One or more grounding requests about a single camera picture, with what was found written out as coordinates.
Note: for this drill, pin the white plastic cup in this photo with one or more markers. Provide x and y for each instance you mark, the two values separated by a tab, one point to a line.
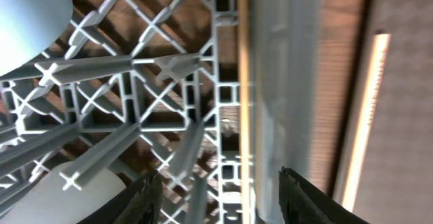
48	203

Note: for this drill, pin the wooden chopstick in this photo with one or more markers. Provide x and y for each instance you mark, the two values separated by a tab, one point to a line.
365	116

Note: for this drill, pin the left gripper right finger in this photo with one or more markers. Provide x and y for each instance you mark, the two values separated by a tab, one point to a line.
302	203

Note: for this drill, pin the grey plastic dishwasher rack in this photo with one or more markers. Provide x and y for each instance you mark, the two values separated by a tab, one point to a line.
135	86

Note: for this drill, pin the light blue bowl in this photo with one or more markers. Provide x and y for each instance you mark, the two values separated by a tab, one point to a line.
29	27

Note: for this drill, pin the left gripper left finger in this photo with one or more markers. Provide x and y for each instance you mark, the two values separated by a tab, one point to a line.
139	203

